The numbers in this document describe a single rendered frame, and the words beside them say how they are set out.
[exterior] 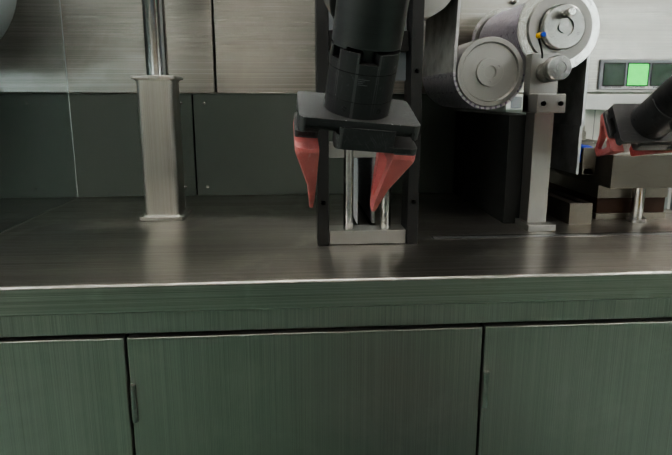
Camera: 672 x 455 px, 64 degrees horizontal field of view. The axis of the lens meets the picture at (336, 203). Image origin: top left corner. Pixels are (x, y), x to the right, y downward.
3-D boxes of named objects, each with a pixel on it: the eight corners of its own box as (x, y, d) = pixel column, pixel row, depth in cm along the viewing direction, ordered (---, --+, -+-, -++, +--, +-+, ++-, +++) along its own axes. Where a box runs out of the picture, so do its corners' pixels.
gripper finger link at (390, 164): (319, 188, 54) (330, 99, 50) (388, 192, 55) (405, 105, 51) (323, 224, 49) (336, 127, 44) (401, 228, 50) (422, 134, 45)
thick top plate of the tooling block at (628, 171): (610, 188, 97) (613, 154, 96) (520, 162, 136) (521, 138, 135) (694, 187, 98) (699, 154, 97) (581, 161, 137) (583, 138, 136)
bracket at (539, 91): (529, 233, 94) (541, 51, 88) (514, 224, 100) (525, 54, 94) (556, 232, 94) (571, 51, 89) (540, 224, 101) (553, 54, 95)
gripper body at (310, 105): (295, 109, 50) (302, 27, 46) (402, 118, 51) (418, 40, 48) (297, 137, 44) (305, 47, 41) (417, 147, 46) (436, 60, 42)
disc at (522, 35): (569, 87, 97) (502, 43, 94) (568, 87, 97) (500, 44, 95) (616, 12, 95) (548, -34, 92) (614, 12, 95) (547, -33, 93)
